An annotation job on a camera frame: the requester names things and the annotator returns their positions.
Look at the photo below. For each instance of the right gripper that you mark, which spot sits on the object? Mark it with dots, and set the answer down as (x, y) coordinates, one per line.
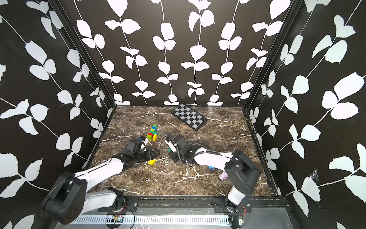
(173, 157)

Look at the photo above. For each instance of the purple glitter microphone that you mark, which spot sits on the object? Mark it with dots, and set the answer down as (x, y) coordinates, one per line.
(223, 176)

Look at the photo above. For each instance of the white slotted cable duct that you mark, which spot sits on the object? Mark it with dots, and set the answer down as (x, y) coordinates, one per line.
(214, 220)

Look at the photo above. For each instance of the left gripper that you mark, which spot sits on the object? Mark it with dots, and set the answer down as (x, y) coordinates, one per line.
(149, 154)

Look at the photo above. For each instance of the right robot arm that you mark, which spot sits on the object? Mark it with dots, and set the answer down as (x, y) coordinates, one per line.
(241, 170)

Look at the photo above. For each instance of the black mounting rail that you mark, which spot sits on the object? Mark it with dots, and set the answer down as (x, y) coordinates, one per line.
(220, 204)

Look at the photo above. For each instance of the black white checkerboard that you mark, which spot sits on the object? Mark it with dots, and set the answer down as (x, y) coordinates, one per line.
(189, 116)

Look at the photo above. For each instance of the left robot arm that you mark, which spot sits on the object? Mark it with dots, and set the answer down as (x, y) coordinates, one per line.
(70, 196)

